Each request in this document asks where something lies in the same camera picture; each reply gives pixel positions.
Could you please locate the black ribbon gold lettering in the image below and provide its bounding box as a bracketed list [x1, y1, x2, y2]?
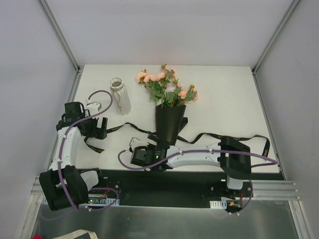
[83, 121, 271, 157]

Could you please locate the aluminium front frame rail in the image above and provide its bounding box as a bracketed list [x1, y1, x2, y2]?
[31, 174, 302, 200]

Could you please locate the cream tote bag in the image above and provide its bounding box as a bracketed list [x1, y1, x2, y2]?
[53, 230, 98, 239]

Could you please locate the aluminium frame post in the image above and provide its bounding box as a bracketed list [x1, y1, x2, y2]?
[251, 0, 302, 74]
[38, 0, 84, 73]

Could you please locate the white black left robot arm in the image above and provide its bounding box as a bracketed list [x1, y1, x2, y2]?
[39, 100, 108, 211]

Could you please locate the white cable duct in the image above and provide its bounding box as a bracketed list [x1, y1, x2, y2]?
[41, 195, 120, 207]
[209, 199, 244, 209]

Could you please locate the right white cable duct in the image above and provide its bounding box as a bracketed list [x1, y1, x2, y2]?
[209, 199, 244, 209]

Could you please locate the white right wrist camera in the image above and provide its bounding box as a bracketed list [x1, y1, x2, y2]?
[129, 137, 148, 150]

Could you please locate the pink artificial flower bouquet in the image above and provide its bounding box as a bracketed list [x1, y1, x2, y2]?
[136, 64, 198, 109]

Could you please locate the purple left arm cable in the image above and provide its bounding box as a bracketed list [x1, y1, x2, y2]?
[58, 90, 120, 212]

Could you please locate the left aluminium frame post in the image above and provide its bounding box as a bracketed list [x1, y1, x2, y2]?
[38, 0, 84, 73]

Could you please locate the black paper flower wrap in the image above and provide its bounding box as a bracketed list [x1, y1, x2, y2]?
[155, 105, 188, 145]

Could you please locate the left white cable duct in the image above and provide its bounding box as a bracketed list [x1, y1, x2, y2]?
[41, 195, 120, 207]

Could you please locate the red cloth item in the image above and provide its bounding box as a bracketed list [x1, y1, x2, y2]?
[32, 234, 44, 239]

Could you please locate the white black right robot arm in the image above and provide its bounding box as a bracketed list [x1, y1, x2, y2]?
[129, 137, 248, 197]

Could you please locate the right aluminium frame post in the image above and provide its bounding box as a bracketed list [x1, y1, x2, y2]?
[251, 0, 302, 74]

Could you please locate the white ribbed ceramic vase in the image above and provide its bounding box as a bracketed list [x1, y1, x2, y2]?
[109, 77, 131, 115]

